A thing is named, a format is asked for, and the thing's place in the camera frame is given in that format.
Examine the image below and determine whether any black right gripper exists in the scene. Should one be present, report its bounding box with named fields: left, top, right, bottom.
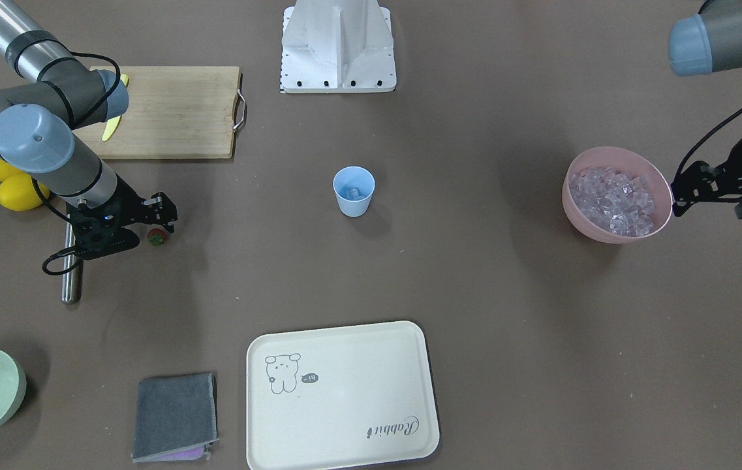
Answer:
left=67, top=176, right=179, bottom=260

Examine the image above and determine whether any steel muddler black tip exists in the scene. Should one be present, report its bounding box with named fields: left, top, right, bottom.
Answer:
left=61, top=222, right=83, bottom=305

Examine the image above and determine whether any red strawberry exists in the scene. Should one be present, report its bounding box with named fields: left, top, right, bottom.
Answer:
left=145, top=227, right=170, bottom=247

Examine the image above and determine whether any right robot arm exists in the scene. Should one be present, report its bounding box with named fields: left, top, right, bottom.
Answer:
left=0, top=1, right=178, bottom=260

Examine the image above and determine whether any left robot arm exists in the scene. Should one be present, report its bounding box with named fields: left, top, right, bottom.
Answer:
left=667, top=1, right=742, bottom=219

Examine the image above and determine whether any pink bowl of ice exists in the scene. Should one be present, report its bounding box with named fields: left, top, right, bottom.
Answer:
left=562, top=147, right=673, bottom=244

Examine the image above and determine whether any light blue plastic cup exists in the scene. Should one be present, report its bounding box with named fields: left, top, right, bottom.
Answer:
left=333, top=166, right=376, bottom=217

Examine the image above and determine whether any yellow lemon near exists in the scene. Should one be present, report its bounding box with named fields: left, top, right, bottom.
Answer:
left=0, top=173, right=43, bottom=212

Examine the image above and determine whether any yellow lemon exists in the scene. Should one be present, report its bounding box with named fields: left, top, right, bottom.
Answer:
left=0, top=173, right=43, bottom=212
left=0, top=158, right=23, bottom=182

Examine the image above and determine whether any yellow plastic knife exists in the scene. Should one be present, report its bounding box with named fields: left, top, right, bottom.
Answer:
left=101, top=74, right=129, bottom=142

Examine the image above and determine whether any yellow lemon far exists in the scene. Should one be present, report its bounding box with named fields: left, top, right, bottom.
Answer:
left=0, top=158, right=23, bottom=182

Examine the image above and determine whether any wooden cutting board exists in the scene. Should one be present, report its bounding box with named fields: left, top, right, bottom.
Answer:
left=75, top=66, right=246, bottom=161

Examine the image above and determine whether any grey folded cloth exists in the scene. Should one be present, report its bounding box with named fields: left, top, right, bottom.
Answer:
left=131, top=372, right=218, bottom=464

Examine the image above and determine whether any cream rabbit tray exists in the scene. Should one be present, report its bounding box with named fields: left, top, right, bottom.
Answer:
left=246, top=321, right=441, bottom=469

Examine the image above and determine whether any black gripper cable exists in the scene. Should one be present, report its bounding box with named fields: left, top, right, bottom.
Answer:
left=674, top=75, right=742, bottom=187

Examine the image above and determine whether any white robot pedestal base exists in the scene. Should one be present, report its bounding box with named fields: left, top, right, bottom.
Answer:
left=279, top=1, right=397, bottom=93

